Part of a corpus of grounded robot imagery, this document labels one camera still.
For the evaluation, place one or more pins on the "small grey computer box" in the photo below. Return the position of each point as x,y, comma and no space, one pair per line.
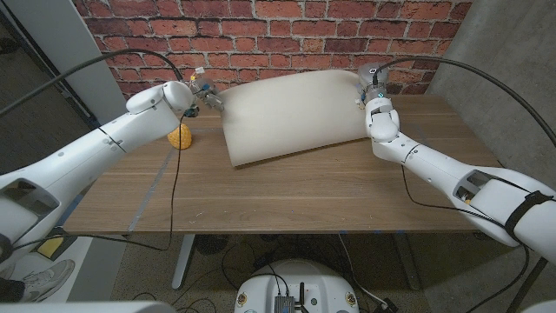
284,304

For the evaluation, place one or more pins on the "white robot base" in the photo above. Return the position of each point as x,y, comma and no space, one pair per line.
321,282

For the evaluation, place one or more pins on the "white table leg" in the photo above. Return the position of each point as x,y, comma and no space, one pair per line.
182,261

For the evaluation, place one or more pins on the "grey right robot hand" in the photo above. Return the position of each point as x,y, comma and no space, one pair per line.
373,77

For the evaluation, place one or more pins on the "grey table leg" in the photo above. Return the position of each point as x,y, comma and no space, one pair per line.
408,265

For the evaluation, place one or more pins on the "black round floor grille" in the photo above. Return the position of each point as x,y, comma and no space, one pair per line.
210,244

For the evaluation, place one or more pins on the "yellow toy pineapple fruit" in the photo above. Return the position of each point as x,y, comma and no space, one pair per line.
180,138

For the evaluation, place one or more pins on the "white sneaker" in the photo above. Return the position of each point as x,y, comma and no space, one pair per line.
48,280

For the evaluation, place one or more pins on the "white pillar panel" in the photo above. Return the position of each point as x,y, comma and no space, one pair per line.
56,35

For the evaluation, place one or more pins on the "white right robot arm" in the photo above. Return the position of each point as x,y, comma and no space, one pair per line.
434,165

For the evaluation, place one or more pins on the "black antenna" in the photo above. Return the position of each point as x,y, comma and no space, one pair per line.
302,295

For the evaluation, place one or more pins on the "dark trouser leg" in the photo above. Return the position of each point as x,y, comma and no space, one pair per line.
11,290

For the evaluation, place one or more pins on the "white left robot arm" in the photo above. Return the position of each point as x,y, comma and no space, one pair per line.
87,156

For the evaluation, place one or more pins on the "red brick printed backdrop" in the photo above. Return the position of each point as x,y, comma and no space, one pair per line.
278,43

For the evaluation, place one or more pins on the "cream white cloth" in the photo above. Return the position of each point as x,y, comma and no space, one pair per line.
291,113

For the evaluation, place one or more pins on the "yellow black foot pedal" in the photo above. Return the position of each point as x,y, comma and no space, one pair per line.
50,247

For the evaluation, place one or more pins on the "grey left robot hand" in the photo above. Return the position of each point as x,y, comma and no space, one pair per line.
206,92

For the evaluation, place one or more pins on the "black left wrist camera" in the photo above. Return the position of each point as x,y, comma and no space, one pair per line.
191,113

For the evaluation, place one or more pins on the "grey tape strip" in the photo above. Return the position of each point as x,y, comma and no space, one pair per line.
150,193

